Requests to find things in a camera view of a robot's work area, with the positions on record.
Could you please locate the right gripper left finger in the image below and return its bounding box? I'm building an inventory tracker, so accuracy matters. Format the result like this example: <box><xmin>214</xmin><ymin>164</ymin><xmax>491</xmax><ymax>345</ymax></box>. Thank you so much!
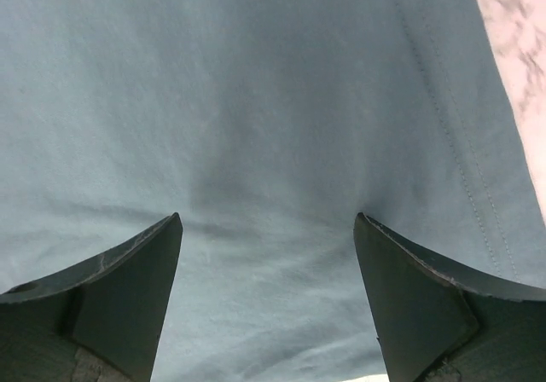
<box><xmin>1</xmin><ymin>213</ymin><xmax>183</xmax><ymax>381</ymax></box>

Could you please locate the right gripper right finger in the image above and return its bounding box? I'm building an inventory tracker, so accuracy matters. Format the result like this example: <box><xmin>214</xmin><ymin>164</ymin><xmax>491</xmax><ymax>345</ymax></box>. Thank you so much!
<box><xmin>353</xmin><ymin>213</ymin><xmax>545</xmax><ymax>382</ymax></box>

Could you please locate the blue-grey t-shirt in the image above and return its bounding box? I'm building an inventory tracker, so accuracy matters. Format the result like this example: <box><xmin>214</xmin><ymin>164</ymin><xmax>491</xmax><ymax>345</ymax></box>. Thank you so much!
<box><xmin>1</xmin><ymin>0</ymin><xmax>545</xmax><ymax>381</ymax></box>

